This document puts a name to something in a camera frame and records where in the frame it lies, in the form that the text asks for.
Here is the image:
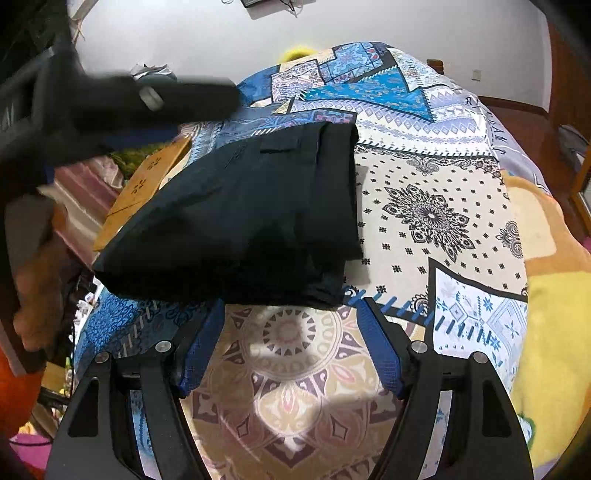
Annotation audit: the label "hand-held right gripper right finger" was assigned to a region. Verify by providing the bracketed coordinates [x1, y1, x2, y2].
[355, 298, 541, 480]

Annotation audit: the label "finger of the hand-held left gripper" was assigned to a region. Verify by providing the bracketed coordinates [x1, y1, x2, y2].
[134, 76, 242, 127]

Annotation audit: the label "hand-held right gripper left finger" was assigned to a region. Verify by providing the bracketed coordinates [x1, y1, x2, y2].
[46, 299, 227, 480]

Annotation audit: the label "black pants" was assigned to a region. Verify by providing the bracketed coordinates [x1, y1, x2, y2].
[92, 121, 364, 310]

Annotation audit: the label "person's left hand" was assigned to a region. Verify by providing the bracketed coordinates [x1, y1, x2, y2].
[13, 207, 71, 352]

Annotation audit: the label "pile of grey clothes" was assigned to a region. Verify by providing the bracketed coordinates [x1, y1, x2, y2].
[129, 64, 177, 85]

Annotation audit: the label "green patterned bag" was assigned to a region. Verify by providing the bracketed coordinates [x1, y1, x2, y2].
[110, 143, 163, 177]

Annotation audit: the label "striped bedsheet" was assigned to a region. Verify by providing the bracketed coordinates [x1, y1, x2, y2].
[54, 156, 126, 252]

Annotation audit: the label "yellow foam tube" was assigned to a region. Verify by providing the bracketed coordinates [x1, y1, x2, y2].
[279, 43, 320, 64]

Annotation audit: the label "patchwork patterned quilt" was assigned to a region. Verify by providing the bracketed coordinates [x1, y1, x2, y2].
[73, 41, 530, 480]

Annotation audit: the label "yellow blanket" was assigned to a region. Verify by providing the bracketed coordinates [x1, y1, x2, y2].
[501, 171, 591, 462]

